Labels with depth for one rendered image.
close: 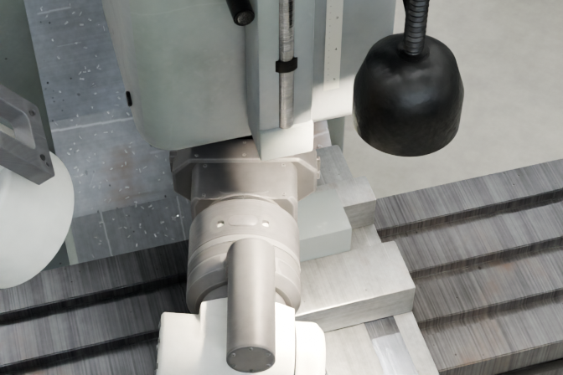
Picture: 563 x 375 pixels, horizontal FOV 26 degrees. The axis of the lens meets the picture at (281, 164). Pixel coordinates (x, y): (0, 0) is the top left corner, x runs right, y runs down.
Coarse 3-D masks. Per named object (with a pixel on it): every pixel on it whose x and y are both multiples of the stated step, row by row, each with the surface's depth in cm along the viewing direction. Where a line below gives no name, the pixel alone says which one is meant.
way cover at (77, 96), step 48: (48, 0) 135; (96, 0) 136; (48, 48) 137; (96, 48) 138; (48, 96) 138; (96, 96) 140; (96, 144) 141; (144, 144) 142; (96, 192) 141; (144, 192) 142; (96, 240) 139; (144, 240) 140
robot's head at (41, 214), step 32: (0, 128) 50; (0, 192) 49; (32, 192) 50; (64, 192) 52; (0, 224) 49; (32, 224) 50; (64, 224) 52; (0, 256) 50; (32, 256) 51; (0, 288) 53
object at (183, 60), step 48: (144, 0) 80; (192, 0) 81; (336, 0) 84; (384, 0) 86; (144, 48) 83; (192, 48) 84; (240, 48) 85; (336, 48) 87; (144, 96) 87; (192, 96) 87; (240, 96) 88; (336, 96) 91; (192, 144) 91
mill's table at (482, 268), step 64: (448, 192) 136; (512, 192) 136; (128, 256) 130; (448, 256) 130; (512, 256) 132; (0, 320) 126; (64, 320) 125; (128, 320) 125; (448, 320) 126; (512, 320) 125
